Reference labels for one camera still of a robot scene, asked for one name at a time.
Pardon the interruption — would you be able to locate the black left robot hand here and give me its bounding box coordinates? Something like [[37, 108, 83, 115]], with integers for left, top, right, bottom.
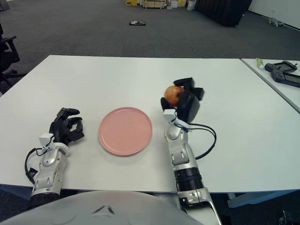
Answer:
[[49, 107, 85, 145]]

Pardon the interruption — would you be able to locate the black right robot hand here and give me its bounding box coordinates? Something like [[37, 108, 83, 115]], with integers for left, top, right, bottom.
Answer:
[[160, 76, 205, 124]]

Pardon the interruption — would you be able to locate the red yellow apple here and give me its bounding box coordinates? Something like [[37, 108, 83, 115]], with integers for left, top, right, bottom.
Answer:
[[164, 85, 185, 107]]

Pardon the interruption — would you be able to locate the pink round plate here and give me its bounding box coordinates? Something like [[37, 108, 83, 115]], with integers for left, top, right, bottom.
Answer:
[[98, 106, 154, 157]]

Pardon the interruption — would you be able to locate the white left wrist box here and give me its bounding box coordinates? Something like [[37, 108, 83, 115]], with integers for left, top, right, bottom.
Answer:
[[38, 133, 54, 148]]

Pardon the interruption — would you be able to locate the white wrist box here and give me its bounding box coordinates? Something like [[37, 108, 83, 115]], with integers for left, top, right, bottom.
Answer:
[[163, 109, 178, 123], [38, 133, 54, 148]]

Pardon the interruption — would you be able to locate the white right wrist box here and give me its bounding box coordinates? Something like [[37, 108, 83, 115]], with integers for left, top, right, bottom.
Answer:
[[163, 109, 178, 123]]

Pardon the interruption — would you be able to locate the grey robot torso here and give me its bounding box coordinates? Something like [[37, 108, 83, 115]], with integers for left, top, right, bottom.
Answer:
[[0, 190, 195, 225]]

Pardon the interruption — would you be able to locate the black handheld controller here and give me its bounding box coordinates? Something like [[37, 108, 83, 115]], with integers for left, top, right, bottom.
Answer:
[[264, 60, 300, 73], [270, 69, 300, 89]]

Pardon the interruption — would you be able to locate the black office chair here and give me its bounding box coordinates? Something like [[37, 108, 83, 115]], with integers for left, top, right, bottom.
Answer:
[[0, 23, 26, 92]]

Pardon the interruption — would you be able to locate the black partition curtain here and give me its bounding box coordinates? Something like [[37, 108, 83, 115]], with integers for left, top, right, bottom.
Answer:
[[195, 0, 253, 28]]

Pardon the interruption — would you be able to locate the wooden pallet crate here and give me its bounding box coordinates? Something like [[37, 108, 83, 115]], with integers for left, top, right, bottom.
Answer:
[[143, 0, 167, 9]]

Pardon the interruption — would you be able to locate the grey robot dog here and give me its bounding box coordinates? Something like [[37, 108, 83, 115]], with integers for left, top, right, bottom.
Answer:
[[267, 17, 286, 28]]

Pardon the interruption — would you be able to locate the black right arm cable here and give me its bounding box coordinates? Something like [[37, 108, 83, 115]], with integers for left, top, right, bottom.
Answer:
[[187, 123, 218, 160]]

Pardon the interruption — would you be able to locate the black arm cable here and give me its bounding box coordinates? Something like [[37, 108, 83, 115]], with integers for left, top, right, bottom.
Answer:
[[187, 123, 218, 160], [24, 147, 45, 186]]

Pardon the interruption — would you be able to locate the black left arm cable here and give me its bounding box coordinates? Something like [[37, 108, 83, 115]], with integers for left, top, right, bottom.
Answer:
[[24, 147, 45, 186]]

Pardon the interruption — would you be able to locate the blue table frame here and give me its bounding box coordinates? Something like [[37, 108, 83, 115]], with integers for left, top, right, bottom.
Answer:
[[0, 184, 300, 208]]

